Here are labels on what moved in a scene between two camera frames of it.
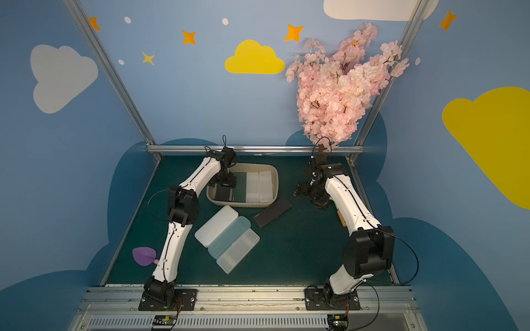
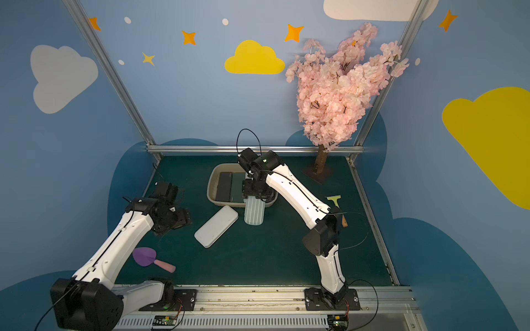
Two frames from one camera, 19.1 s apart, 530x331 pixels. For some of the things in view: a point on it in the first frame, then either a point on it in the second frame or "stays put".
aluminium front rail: [246, 308] stays put
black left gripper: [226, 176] to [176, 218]
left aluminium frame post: [90, 34] stays put
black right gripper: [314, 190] to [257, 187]
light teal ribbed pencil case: [236, 230] to [254, 210]
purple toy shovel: [145, 256] stays put
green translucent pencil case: [239, 191] stays put
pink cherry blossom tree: [334, 93] stays put
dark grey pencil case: [222, 192] stays put
